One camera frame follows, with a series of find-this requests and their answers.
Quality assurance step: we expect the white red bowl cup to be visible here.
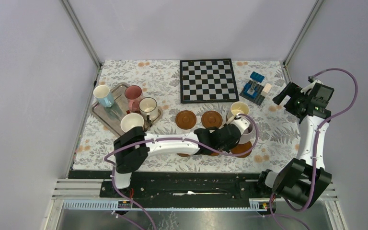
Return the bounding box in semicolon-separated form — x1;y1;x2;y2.
120;113;144;132

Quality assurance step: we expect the blue lego brick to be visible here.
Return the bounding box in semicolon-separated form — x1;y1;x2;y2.
250;71;265;83

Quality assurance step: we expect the light blue mug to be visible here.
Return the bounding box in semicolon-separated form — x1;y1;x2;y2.
93;85;115;108

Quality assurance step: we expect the white lego brick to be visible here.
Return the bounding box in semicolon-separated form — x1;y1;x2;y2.
261;83;272;97

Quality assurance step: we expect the white black-rimmed enamel mug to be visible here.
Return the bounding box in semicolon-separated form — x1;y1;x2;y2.
139;97;159;124

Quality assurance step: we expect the purple cable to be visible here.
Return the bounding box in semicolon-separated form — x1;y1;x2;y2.
268;68;358;230
103;114;259;230

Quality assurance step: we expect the pink enamel mug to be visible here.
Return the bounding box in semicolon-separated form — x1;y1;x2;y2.
125;85;144;112

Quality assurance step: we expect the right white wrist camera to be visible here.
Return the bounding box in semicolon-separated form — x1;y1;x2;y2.
301;76;323;95

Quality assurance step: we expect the lavender ceramic mug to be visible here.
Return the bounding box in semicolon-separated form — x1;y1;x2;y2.
239;124;254;144

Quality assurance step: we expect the grey lego baseplate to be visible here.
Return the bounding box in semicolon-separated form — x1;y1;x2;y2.
240;80;265;106

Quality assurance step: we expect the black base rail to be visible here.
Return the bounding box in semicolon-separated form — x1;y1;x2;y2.
99;171;288;209

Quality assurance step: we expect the metal serving tray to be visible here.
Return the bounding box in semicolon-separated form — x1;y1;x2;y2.
91;83;163;136

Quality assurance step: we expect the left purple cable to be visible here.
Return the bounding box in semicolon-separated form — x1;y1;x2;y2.
103;114;259;230

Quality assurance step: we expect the floral tablecloth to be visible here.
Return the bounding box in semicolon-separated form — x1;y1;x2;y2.
72;60;300;173

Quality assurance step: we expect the black white chessboard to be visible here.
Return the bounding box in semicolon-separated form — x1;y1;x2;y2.
179;58;239;104

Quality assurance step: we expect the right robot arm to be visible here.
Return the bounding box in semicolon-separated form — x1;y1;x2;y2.
255;80;334;208

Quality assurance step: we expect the dark walnut coaster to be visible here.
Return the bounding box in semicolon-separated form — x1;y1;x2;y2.
177;153;191;157

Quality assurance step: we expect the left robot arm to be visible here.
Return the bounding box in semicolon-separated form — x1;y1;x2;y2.
111;124;245;197

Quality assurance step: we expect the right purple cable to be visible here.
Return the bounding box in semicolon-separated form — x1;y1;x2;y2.
268;68;358;230

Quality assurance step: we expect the cream yellow mug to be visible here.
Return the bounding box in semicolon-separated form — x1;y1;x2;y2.
225;102;250;124

